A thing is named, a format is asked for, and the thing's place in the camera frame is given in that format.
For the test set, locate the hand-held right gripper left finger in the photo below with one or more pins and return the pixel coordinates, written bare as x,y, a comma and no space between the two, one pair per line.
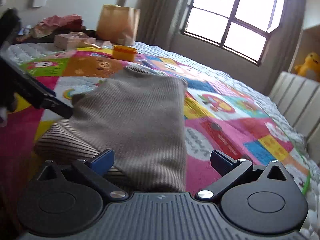
102,161

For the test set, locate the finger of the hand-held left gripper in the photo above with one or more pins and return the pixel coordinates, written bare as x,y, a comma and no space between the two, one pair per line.
35,87
58,110

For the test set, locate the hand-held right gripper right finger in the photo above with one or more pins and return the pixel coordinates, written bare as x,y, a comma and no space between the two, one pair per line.
221,163

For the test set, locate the beige striped knit garment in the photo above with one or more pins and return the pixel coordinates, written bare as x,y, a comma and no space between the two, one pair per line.
137,120

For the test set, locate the red pink clothes pile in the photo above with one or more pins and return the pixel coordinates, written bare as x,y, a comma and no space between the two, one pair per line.
62,21

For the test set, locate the blue white crumpled cloth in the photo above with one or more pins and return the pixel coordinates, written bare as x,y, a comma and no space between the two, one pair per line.
25,29

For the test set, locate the pale pink cardboard box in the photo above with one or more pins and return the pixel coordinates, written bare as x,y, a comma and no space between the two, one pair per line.
72,42

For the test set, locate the colourful patchwork quilt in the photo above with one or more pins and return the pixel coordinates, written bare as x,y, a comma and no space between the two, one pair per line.
252,90

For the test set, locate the yellow orange round container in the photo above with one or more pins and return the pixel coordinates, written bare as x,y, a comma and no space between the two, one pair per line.
123,53

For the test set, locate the beige padded headboard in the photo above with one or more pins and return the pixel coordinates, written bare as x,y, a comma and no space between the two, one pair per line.
295,100

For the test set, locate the brown paper bag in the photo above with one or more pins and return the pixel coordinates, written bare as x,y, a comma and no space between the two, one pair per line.
117,25

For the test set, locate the yellow duck plush toy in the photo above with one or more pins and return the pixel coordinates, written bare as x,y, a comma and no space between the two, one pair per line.
310,66

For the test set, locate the grey curtain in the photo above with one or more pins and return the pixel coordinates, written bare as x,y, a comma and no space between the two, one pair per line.
160,12

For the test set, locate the barred window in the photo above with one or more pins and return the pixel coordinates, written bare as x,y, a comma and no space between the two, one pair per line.
212,17

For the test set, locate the beige wall cabinet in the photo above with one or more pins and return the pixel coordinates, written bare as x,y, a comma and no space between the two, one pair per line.
312,5

